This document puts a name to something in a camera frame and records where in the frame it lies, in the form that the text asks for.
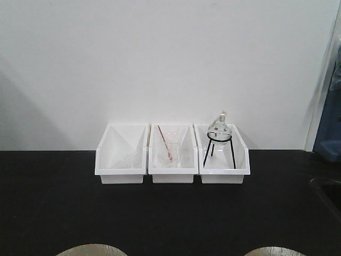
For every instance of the beige round plate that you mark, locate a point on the beige round plate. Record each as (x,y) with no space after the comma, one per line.
(272,251)
(92,250)

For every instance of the clear glass beaker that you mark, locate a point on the clear glass beaker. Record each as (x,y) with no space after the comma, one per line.
(163,156)

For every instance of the red glass stirring rod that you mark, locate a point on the red glass stirring rod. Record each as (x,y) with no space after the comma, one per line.
(165,143)

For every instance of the middle white plastic bin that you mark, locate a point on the middle white plastic bin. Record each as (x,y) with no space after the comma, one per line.
(187,168)

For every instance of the white plastic bin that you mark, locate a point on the white plastic bin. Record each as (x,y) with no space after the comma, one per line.
(187,168)
(222,164)
(121,156)

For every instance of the left white plastic bin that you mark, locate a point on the left white plastic bin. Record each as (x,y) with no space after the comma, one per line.
(121,156)

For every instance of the right white plastic bin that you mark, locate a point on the right white plastic bin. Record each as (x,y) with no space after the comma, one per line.
(222,164)

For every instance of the grey pegboard drying rack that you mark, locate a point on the grey pegboard drying rack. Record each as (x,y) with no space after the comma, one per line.
(327,141)

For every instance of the black wire tripod stand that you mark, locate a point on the black wire tripod stand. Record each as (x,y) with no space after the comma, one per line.
(223,142)

